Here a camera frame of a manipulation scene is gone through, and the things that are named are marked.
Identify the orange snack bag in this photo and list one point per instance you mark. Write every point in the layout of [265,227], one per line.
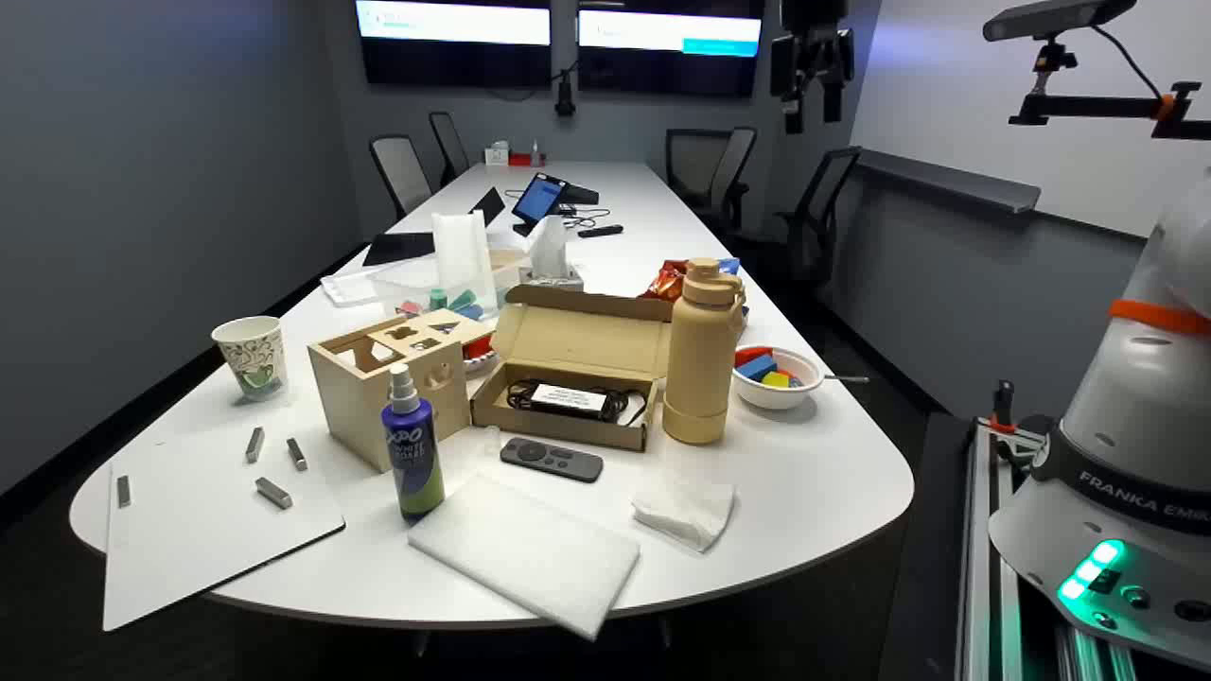
[669,280]

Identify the black office chair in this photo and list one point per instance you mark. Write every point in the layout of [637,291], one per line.
[814,216]
[707,170]
[448,143]
[401,170]

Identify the beige water bottle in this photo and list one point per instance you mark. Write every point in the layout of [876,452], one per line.
[700,344]

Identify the white napkin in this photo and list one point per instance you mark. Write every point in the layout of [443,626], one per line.
[685,511]

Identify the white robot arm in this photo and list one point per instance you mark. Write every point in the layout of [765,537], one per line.
[1113,521]

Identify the blue tablet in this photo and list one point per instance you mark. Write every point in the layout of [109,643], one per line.
[538,198]

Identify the right wall monitor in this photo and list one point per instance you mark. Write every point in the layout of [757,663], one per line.
[671,47]

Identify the wall monitor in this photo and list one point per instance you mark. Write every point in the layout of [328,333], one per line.
[671,47]
[457,43]

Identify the purple spray bottle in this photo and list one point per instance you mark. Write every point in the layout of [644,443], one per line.
[413,448]

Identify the clear plastic bag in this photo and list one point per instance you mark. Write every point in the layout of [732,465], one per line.
[462,259]

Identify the white foam board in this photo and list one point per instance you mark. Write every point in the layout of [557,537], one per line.
[526,555]

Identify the grey metal block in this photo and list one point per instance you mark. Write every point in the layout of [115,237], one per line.
[121,494]
[275,494]
[256,443]
[297,457]

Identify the paper cup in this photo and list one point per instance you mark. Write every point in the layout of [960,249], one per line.
[256,353]

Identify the white bowl of blocks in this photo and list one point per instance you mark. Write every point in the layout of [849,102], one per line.
[774,377]

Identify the left wall monitor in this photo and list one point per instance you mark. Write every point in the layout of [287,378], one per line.
[457,43]

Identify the black remote control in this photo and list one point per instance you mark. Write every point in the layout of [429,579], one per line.
[553,458]

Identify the wooden shape sorter box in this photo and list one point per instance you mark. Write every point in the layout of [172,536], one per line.
[352,377]

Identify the large white board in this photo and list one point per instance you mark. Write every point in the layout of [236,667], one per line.
[200,521]

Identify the open cardboard box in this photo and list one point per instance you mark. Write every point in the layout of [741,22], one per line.
[586,343]

